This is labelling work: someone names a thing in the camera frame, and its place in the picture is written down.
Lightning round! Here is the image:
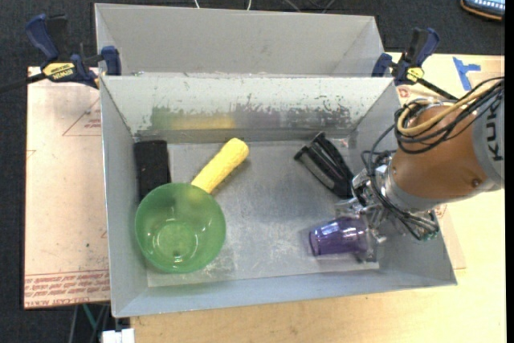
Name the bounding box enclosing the purple clear plastic cup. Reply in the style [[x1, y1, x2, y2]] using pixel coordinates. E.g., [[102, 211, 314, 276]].
[[308, 216, 375, 259]]

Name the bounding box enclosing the grey metal bin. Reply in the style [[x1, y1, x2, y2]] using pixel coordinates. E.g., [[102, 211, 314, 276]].
[[94, 2, 458, 319]]

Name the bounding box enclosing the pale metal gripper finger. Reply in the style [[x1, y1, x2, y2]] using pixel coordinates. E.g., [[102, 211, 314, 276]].
[[361, 217, 387, 263], [334, 198, 365, 219]]

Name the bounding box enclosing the black flat block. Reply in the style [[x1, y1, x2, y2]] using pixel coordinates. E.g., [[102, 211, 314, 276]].
[[133, 139, 173, 204]]

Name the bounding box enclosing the green clear plastic bowl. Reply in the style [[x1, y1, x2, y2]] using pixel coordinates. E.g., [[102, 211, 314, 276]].
[[134, 182, 227, 275]]

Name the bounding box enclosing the yellow foam cylinder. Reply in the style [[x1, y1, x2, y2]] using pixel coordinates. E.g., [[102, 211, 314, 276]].
[[190, 137, 250, 195]]

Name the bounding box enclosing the brown cardboard board red print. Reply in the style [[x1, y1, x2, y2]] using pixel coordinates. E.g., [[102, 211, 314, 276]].
[[22, 66, 467, 311]]

